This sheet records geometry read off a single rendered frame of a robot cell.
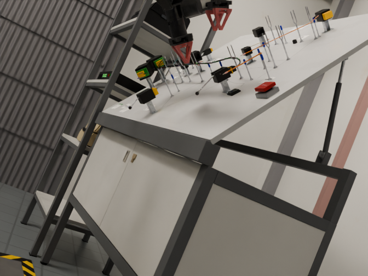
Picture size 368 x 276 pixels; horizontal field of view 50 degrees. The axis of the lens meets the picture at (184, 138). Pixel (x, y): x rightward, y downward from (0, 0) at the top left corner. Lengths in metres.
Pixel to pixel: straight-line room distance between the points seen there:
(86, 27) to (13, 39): 0.65
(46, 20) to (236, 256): 3.09
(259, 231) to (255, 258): 0.09
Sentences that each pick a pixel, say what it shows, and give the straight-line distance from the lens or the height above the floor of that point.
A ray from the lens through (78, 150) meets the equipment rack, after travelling 2.28.
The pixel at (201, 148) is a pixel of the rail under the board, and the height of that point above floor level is 0.84.
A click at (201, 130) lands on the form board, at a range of 1.24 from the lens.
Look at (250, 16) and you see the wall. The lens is 4.52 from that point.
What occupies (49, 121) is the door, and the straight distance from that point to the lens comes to 3.86.
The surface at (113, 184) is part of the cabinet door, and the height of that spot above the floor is 0.58.
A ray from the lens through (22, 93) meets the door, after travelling 3.87.
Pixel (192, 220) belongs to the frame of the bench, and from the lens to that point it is 1.17.
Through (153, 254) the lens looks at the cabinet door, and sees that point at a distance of 1.26.
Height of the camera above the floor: 0.76
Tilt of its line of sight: 4 degrees up
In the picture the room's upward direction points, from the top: 24 degrees clockwise
